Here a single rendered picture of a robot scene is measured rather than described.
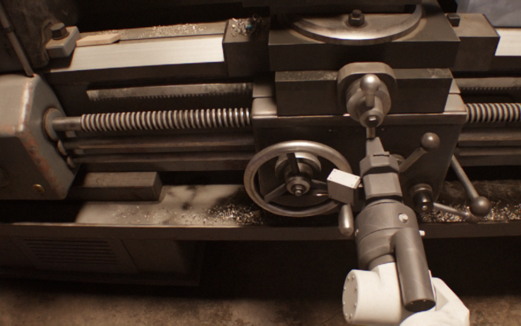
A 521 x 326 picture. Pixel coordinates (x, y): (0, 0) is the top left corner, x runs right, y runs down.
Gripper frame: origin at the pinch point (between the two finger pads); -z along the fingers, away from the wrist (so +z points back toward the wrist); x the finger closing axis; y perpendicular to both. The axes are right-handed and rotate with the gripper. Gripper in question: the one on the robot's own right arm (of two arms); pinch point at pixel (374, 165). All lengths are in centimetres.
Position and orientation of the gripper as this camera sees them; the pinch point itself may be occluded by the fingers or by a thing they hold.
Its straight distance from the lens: 69.0
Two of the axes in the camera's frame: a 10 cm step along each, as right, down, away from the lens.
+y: 9.8, -0.9, -1.7
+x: 1.8, 6.9, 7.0
